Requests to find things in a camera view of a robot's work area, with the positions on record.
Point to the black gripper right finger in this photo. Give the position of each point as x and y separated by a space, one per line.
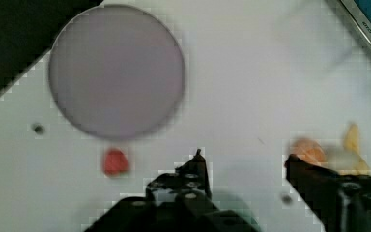
342 203

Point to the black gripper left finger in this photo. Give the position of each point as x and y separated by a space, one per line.
174 202

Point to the orange slice toy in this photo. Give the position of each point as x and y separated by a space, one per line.
309 151

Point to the peeled toy banana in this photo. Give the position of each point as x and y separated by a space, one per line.
347 160

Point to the red toy strawberry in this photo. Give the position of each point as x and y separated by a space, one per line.
114 162

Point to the grey round plate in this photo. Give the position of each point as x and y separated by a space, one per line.
116 72

